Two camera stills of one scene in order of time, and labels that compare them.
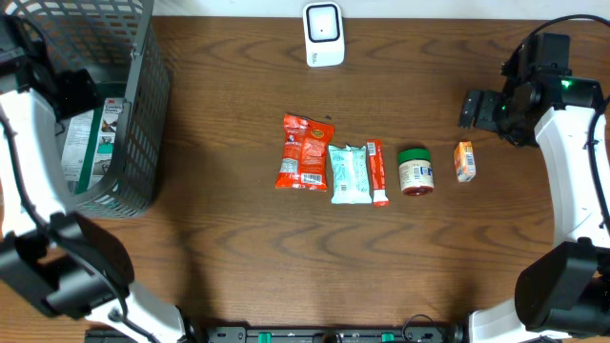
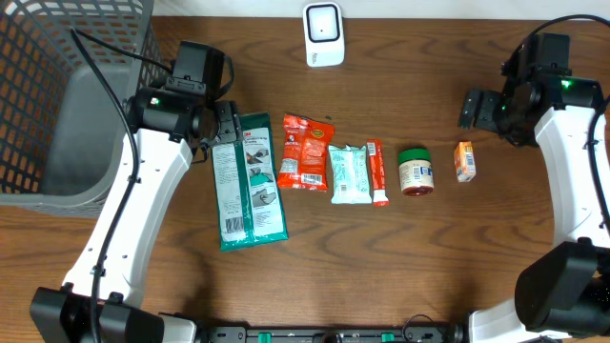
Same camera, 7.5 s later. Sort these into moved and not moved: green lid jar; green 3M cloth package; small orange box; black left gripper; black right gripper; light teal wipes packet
Moved: green 3M cloth package; black left gripper
Not moved: black right gripper; light teal wipes packet; green lid jar; small orange box
